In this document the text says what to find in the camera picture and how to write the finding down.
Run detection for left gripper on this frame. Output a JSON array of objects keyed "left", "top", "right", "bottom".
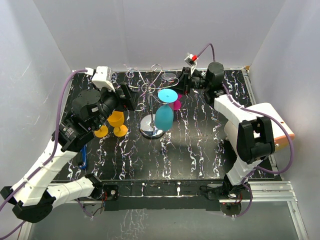
[{"left": 92, "top": 82, "right": 140, "bottom": 131}]

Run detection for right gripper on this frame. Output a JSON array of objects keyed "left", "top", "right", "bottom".
[{"left": 165, "top": 67, "right": 211, "bottom": 96}]

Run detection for clear wine glass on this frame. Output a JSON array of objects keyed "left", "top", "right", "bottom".
[{"left": 161, "top": 72, "right": 177, "bottom": 82}]

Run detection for blue wine glass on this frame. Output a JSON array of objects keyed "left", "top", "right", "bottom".
[{"left": 154, "top": 88, "right": 178, "bottom": 131}]

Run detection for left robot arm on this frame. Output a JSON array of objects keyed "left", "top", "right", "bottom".
[{"left": 0, "top": 82, "right": 139, "bottom": 223}]

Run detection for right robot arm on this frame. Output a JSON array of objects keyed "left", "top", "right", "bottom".
[{"left": 170, "top": 61, "right": 275, "bottom": 199}]

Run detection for magenta wine glass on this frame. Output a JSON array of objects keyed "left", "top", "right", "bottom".
[{"left": 173, "top": 93, "right": 183, "bottom": 111}]

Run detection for orange wine glass right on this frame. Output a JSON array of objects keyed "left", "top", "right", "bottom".
[{"left": 107, "top": 111, "right": 128, "bottom": 137}]

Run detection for orange wine glass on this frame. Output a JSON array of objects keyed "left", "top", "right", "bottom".
[
  {"left": 107, "top": 111, "right": 128, "bottom": 137},
  {"left": 94, "top": 125, "right": 109, "bottom": 138}
]

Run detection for chrome wine glass rack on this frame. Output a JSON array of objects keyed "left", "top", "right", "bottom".
[{"left": 126, "top": 68, "right": 179, "bottom": 140}]

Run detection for orange wine glass left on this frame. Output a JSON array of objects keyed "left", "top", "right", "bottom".
[{"left": 94, "top": 125, "right": 109, "bottom": 138}]

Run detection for blue carabiner clip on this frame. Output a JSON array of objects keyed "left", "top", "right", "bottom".
[{"left": 77, "top": 145, "right": 87, "bottom": 170}]

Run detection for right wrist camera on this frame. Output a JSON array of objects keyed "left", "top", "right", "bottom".
[{"left": 184, "top": 52, "right": 198, "bottom": 75}]

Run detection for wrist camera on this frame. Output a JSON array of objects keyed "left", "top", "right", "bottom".
[
  {"left": 184, "top": 52, "right": 198, "bottom": 75},
  {"left": 85, "top": 66, "right": 115, "bottom": 92}
]

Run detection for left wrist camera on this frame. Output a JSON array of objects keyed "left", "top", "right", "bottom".
[{"left": 85, "top": 66, "right": 115, "bottom": 92}]

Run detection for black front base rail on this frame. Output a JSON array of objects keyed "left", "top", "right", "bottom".
[{"left": 79, "top": 174, "right": 248, "bottom": 213}]

